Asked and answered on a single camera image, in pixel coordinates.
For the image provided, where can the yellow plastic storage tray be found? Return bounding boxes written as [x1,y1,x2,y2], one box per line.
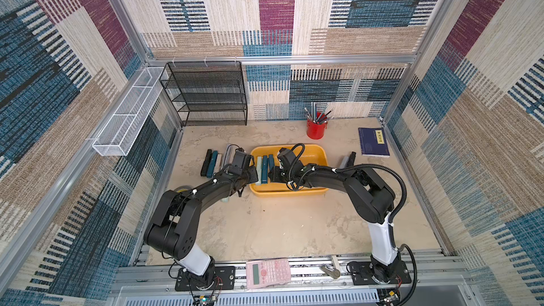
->
[248,144,330,198]

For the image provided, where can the black pruning pliers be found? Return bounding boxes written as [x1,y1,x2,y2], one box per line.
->
[346,152,356,167]

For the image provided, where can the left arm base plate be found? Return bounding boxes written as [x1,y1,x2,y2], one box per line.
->
[174,266,236,292]

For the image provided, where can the teal left side pliers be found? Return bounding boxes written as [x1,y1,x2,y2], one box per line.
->
[206,151,218,178]

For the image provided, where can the pink calculator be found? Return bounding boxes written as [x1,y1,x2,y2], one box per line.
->
[246,259,292,289]

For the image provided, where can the dark blue book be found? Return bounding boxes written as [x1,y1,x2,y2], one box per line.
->
[358,127,390,157]

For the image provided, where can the red pen cup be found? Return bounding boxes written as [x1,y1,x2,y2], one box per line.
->
[306,120,327,140]

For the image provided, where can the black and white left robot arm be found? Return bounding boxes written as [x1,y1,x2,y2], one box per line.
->
[144,165,258,279]

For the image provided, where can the black wire mesh shelf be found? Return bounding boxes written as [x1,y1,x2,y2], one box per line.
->
[160,61,248,127]

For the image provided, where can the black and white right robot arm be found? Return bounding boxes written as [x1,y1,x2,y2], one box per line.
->
[268,164,417,286]

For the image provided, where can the white wire mesh basket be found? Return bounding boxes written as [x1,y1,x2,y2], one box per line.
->
[92,67,163,157]

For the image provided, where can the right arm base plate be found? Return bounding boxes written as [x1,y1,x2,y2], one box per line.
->
[347,260,412,286]

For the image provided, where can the tape roll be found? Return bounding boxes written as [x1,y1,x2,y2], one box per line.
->
[174,186,193,193]

